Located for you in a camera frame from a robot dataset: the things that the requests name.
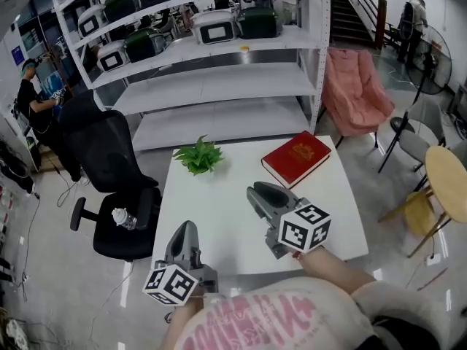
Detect clear water bottle white lid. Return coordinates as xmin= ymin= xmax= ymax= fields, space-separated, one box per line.
xmin=110 ymin=206 xmax=138 ymax=231

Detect pink fabric armchair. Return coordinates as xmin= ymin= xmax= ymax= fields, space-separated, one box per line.
xmin=320 ymin=47 xmax=398 ymax=149

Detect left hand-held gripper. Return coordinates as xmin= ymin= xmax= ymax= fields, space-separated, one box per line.
xmin=142 ymin=219 xmax=220 ymax=307

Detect green potted plant white pot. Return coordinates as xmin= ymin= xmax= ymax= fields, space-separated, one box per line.
xmin=171 ymin=134 xmax=225 ymax=176

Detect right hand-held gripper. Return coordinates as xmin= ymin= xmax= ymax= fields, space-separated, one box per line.
xmin=246 ymin=181 xmax=333 ymax=260

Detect person's right forearm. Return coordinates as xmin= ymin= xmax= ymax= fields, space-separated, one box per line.
xmin=294 ymin=246 xmax=377 ymax=295

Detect person's left forearm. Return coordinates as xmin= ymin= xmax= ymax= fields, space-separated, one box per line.
xmin=162 ymin=297 xmax=206 ymax=350

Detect dark staircase with railing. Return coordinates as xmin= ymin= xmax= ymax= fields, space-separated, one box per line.
xmin=330 ymin=0 xmax=399 ymax=53

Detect grey chair black legs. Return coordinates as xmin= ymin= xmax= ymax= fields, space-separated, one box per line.
xmin=377 ymin=96 xmax=447 ymax=174

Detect black mesh office chair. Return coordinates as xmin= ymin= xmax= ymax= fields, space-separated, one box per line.
xmin=59 ymin=89 xmax=163 ymax=263

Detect round wooden table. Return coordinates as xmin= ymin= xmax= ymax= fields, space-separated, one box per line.
xmin=407 ymin=144 xmax=467 ymax=259

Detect red hardcover book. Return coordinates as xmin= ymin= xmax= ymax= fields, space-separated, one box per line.
xmin=260 ymin=130 xmax=332 ymax=190

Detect white metal shelf rack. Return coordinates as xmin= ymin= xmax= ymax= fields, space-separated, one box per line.
xmin=52 ymin=0 xmax=332 ymax=153

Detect wire chair patterned cushion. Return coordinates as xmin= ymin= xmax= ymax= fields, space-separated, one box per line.
xmin=4 ymin=318 xmax=31 ymax=350

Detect black standing fan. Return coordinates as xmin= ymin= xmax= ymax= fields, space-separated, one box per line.
xmin=404 ymin=23 xmax=454 ymax=106

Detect row of boxy shelf cases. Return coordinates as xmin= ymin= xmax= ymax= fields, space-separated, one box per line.
xmin=77 ymin=0 xmax=285 ymax=74

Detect person's white pink-print shirt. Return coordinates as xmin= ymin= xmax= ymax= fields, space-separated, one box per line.
xmin=174 ymin=275 xmax=452 ymax=350

